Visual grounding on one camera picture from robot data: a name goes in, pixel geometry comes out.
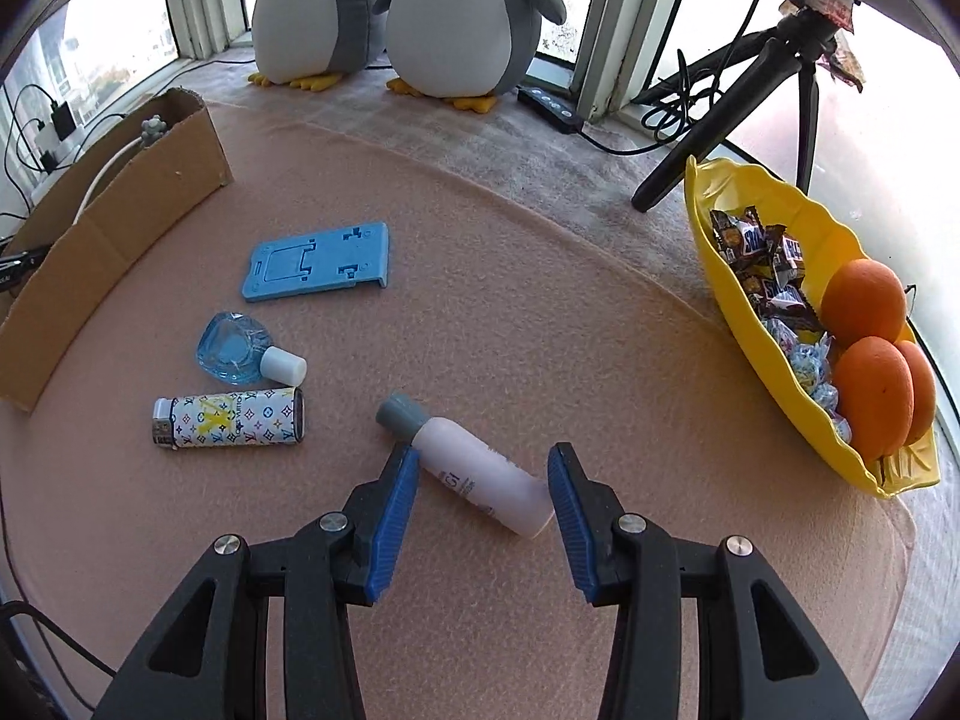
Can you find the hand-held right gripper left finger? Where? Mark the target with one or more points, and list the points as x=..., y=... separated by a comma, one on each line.
x=394, y=525

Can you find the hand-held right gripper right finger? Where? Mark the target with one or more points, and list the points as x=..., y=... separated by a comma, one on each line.
x=574, y=525

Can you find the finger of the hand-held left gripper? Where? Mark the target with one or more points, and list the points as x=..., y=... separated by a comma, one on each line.
x=19, y=264

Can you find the brown cardboard box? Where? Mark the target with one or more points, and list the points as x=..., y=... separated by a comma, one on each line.
x=112, y=240

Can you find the small white bottle grey cap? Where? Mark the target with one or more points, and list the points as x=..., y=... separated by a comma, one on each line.
x=480, y=476

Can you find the white power strip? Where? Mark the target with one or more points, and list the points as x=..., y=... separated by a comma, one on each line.
x=56, y=154

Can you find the white charger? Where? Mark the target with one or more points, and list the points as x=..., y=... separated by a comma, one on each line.
x=49, y=136

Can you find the black charger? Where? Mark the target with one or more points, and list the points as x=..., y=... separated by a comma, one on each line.
x=62, y=120

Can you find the white patterned lighter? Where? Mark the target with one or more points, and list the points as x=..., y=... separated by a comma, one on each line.
x=225, y=420

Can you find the blue glass perfume bottle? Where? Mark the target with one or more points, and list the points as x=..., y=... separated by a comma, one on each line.
x=229, y=349

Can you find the pink felt mat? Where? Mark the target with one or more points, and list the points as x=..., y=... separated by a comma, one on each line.
x=487, y=300

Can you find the blue phone stand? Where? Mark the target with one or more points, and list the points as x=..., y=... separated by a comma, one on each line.
x=300, y=266

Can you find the pile of blue wrapped candies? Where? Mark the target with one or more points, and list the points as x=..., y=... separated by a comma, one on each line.
x=806, y=367

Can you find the orange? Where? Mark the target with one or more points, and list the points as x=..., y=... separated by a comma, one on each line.
x=862, y=300
x=874, y=397
x=924, y=390

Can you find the pile of brown candy bars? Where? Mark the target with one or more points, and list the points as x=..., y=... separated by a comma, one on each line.
x=765, y=255

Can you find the grey white penguin plush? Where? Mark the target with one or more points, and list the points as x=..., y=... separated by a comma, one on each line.
x=457, y=22
x=300, y=7

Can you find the yellow bowl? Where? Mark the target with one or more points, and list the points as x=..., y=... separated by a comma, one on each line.
x=750, y=187

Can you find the black power strip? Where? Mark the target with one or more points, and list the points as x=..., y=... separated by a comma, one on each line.
x=551, y=106

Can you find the black tripod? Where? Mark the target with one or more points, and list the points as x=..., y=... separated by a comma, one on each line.
x=750, y=90

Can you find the white window frame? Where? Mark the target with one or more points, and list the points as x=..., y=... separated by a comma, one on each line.
x=607, y=30

